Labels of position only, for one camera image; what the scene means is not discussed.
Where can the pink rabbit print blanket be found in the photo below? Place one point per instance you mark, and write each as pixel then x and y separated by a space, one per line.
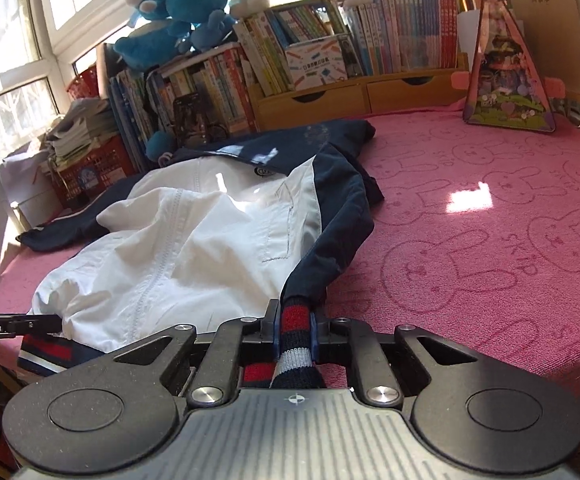
pixel 469 260

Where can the red plastic crate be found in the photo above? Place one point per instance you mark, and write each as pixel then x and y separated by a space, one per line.
pixel 100 170

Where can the navy and white jacket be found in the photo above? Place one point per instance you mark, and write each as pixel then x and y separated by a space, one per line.
pixel 195 240

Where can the pink triangular bag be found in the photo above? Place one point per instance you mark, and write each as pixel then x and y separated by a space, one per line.
pixel 507 80

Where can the red plastic basket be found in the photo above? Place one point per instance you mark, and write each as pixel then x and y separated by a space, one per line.
pixel 84 82

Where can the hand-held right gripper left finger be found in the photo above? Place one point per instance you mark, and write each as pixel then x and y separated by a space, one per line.
pixel 272 327

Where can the row of large books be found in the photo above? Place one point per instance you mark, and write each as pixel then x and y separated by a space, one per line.
pixel 205 85

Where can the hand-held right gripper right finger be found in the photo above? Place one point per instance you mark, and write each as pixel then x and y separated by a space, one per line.
pixel 313 332

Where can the white framed window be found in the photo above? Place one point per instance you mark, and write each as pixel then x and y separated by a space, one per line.
pixel 15 25

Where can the wooden drawer organizer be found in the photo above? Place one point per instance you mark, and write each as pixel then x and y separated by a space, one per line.
pixel 330 100

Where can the white paper sheet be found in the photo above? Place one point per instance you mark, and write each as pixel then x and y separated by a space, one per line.
pixel 469 32

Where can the row of slim paperback books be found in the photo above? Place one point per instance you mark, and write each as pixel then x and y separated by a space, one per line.
pixel 399 25

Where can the blue plush ball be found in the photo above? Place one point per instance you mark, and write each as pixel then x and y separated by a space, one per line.
pixel 159 144

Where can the brown paper envelope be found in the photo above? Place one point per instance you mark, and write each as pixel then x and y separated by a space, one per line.
pixel 549 20

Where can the white box with colourful print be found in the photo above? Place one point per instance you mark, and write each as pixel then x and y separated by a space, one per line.
pixel 315 62

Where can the white paper bag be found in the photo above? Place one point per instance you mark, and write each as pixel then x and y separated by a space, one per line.
pixel 30 190

